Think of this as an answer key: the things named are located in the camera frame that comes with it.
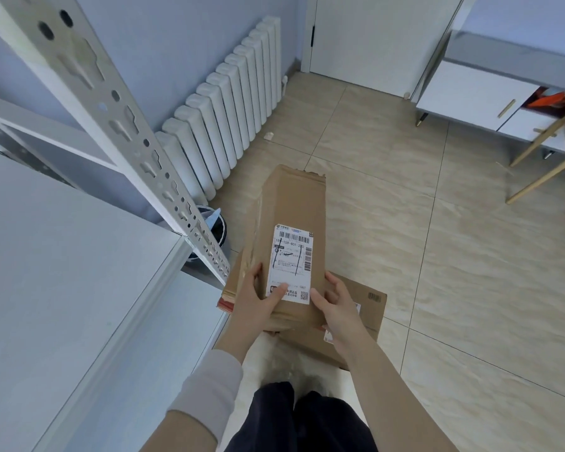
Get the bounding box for person's right hand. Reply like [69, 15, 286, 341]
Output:
[309, 271, 377, 361]

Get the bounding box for person's left hand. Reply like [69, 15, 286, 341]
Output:
[215, 263, 293, 364]

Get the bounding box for box marked 1-2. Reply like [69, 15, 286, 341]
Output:
[277, 272, 388, 371]

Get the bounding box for tall EMS cardboard box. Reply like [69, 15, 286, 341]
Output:
[221, 164, 328, 331]

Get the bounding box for white metal shelf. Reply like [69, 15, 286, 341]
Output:
[0, 0, 232, 452]

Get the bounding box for person's right forearm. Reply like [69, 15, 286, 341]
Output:
[346, 341, 458, 452]

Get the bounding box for person's dark trousers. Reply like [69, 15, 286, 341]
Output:
[223, 380, 380, 452]

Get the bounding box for white wristband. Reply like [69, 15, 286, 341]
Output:
[168, 348, 244, 441]

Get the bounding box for black trash bin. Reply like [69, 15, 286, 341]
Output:
[188, 205, 228, 263]

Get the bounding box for white radiator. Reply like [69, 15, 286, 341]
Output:
[155, 16, 283, 203]

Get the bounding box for wooden chair dark seat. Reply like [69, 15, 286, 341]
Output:
[506, 100, 565, 227]

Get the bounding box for white grey low cabinet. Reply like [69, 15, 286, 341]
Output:
[415, 30, 565, 158]

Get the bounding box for white door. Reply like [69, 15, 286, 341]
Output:
[301, 0, 467, 99]

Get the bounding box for orange cloth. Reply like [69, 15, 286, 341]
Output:
[527, 87, 565, 109]

